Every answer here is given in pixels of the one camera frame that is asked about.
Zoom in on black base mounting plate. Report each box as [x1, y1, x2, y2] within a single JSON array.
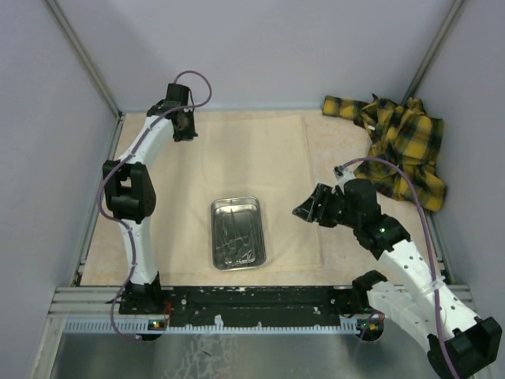
[[119, 286, 371, 328]]

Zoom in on purple cable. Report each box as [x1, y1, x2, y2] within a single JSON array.
[[335, 156, 461, 379], [97, 70, 214, 343]]

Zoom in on steel surgical scissors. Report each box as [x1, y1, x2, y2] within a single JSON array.
[[216, 213, 241, 266]]

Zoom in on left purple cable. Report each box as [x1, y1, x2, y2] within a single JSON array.
[[97, 70, 214, 343]]

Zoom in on left aluminium corner post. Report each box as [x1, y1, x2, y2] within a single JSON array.
[[42, 0, 122, 119]]

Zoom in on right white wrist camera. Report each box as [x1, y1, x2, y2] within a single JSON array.
[[334, 166, 356, 189]]

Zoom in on steel forceps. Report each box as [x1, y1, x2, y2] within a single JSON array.
[[234, 216, 256, 266]]

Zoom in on right aluminium corner post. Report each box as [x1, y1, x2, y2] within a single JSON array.
[[401, 0, 466, 104]]

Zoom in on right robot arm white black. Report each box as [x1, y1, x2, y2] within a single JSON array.
[[293, 178, 503, 378]]

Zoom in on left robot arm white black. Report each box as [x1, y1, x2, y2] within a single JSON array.
[[100, 83, 197, 314]]

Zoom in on aluminium front rail frame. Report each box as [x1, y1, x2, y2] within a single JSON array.
[[47, 283, 478, 317]]

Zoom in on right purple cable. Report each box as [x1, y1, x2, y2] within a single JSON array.
[[335, 156, 461, 379]]

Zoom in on steel instrument tray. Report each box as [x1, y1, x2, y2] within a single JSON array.
[[210, 196, 267, 272]]

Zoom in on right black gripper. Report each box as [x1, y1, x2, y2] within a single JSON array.
[[293, 182, 361, 229]]

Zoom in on aluminium corner post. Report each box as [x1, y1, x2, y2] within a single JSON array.
[[401, 0, 466, 104], [42, 0, 122, 119]]

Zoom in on beige cloth wrap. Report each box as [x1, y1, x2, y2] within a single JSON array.
[[149, 115, 321, 275]]

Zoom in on yellow plaid shirt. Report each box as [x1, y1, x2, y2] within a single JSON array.
[[322, 95, 447, 212]]

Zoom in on white slotted cable duct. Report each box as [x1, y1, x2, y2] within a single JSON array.
[[63, 315, 365, 336]]

